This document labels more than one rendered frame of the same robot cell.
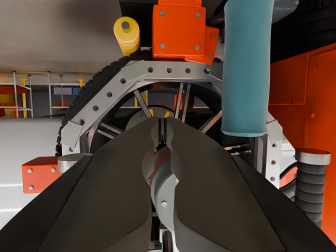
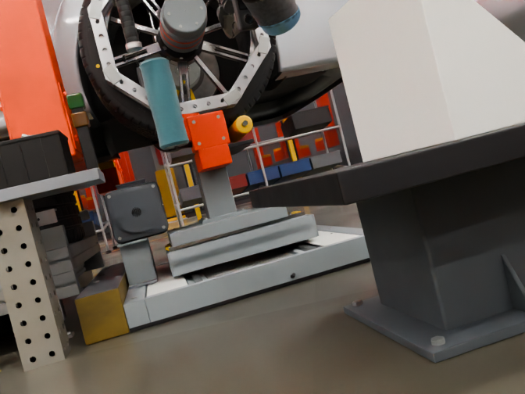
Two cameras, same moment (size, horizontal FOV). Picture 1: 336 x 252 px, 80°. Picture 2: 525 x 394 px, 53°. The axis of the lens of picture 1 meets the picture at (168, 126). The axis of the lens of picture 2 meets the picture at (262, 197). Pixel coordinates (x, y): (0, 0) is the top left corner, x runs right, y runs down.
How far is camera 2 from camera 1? 1.28 m
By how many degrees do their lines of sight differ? 20
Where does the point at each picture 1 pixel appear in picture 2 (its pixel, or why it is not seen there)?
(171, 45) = (212, 118)
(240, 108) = (166, 74)
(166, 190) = (201, 16)
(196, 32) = (197, 132)
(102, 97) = (249, 74)
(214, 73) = not seen: hidden behind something
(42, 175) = not seen: hidden behind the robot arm
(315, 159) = (137, 44)
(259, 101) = (156, 80)
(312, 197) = (131, 23)
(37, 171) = not seen: hidden behind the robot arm
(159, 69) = (216, 102)
